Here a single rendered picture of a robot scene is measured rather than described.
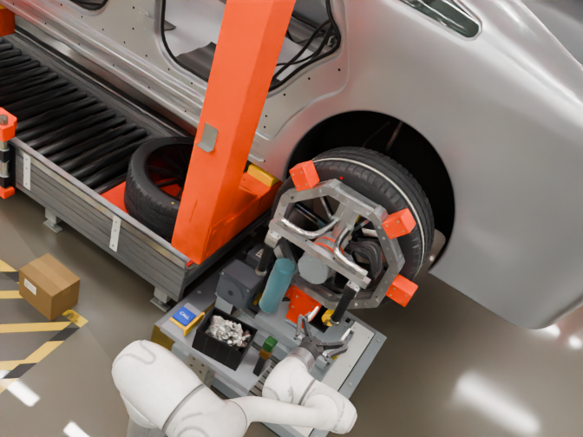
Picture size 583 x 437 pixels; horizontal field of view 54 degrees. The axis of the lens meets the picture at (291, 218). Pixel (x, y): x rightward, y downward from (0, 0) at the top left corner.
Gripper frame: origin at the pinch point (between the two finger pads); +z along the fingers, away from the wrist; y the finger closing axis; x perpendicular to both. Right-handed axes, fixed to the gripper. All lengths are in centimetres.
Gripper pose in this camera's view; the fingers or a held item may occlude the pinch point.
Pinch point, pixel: (330, 322)
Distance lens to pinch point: 206.8
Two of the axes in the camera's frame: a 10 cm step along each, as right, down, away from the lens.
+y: 8.2, 5.2, -2.3
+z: 4.9, -4.3, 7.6
